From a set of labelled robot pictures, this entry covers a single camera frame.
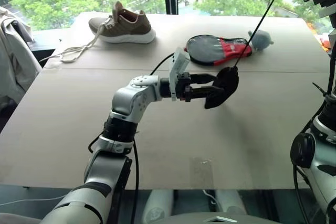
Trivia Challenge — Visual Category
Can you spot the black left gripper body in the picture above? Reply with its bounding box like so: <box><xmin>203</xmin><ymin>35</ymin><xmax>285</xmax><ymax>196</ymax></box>
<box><xmin>176</xmin><ymin>71</ymin><xmax>195</xmax><ymax>103</ymax></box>

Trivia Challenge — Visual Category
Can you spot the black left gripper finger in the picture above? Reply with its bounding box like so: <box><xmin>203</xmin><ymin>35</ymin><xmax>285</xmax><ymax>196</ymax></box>
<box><xmin>190</xmin><ymin>84</ymin><xmax>225</xmax><ymax>101</ymax></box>
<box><xmin>190</xmin><ymin>73</ymin><xmax>220</xmax><ymax>84</ymax></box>

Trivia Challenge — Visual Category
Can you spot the black textured object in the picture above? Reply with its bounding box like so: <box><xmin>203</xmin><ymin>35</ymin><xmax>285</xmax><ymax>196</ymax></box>
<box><xmin>204</xmin><ymin>66</ymin><xmax>240</xmax><ymax>110</ymax></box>

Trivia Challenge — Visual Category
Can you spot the thin black cable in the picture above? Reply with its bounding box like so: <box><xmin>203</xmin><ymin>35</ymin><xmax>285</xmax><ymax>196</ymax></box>
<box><xmin>233</xmin><ymin>0</ymin><xmax>292</xmax><ymax>70</ymax></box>

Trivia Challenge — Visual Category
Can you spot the black red paddle case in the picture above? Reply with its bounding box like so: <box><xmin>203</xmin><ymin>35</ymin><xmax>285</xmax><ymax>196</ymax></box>
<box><xmin>184</xmin><ymin>34</ymin><xmax>254</xmax><ymax>67</ymax></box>

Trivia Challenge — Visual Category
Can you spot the orange object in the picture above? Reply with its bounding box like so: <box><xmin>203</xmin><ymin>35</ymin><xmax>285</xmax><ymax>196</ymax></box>
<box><xmin>307</xmin><ymin>21</ymin><xmax>332</xmax><ymax>51</ymax></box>

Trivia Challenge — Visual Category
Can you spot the grey plush toy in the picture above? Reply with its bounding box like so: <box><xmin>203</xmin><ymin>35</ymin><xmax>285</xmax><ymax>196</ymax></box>
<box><xmin>247</xmin><ymin>29</ymin><xmax>275</xmax><ymax>51</ymax></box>

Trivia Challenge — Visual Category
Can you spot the brown sneaker with white sole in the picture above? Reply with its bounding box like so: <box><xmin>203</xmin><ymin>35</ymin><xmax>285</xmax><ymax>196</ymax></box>
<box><xmin>39</xmin><ymin>0</ymin><xmax>156</xmax><ymax>64</ymax></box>

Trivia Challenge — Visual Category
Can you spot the white rounded shape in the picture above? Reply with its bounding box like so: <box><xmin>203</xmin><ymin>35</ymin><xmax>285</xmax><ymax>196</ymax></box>
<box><xmin>214</xmin><ymin>189</ymin><xmax>247</xmax><ymax>217</ymax></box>
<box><xmin>141</xmin><ymin>189</ymin><xmax>174</xmax><ymax>224</ymax></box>

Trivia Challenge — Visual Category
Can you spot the beige jacket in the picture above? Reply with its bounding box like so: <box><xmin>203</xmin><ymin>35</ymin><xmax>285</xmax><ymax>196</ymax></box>
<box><xmin>0</xmin><ymin>6</ymin><xmax>43</xmax><ymax>133</ymax></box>

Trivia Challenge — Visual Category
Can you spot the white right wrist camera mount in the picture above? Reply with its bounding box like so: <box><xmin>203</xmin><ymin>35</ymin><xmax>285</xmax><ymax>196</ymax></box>
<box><xmin>319</xmin><ymin>5</ymin><xmax>336</xmax><ymax>19</ymax></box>

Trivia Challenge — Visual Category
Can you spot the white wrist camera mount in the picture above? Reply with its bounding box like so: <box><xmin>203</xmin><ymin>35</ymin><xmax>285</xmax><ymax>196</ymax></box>
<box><xmin>169</xmin><ymin>47</ymin><xmax>191</xmax><ymax>102</ymax></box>
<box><xmin>319</xmin><ymin>5</ymin><xmax>336</xmax><ymax>19</ymax></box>

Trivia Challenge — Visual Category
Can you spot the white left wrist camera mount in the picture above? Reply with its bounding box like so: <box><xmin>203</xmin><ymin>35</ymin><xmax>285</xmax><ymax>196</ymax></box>
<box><xmin>169</xmin><ymin>47</ymin><xmax>191</xmax><ymax>102</ymax></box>

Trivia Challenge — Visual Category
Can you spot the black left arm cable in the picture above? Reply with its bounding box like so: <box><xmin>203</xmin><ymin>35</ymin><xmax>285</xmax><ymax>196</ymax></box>
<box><xmin>88</xmin><ymin>52</ymin><xmax>176</xmax><ymax>224</ymax></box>

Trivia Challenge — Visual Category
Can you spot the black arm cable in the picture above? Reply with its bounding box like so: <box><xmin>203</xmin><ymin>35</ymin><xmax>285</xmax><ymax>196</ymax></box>
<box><xmin>88</xmin><ymin>52</ymin><xmax>176</xmax><ymax>224</ymax></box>
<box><xmin>292</xmin><ymin>48</ymin><xmax>336</xmax><ymax>224</ymax></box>

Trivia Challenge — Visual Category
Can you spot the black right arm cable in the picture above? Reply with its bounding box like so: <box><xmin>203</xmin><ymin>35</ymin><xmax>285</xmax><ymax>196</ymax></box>
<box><xmin>292</xmin><ymin>48</ymin><xmax>336</xmax><ymax>224</ymax></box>

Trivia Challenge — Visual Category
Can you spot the thin white cable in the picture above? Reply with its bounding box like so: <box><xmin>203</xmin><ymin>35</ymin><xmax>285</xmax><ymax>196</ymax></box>
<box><xmin>0</xmin><ymin>194</ymin><xmax>68</xmax><ymax>207</ymax></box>

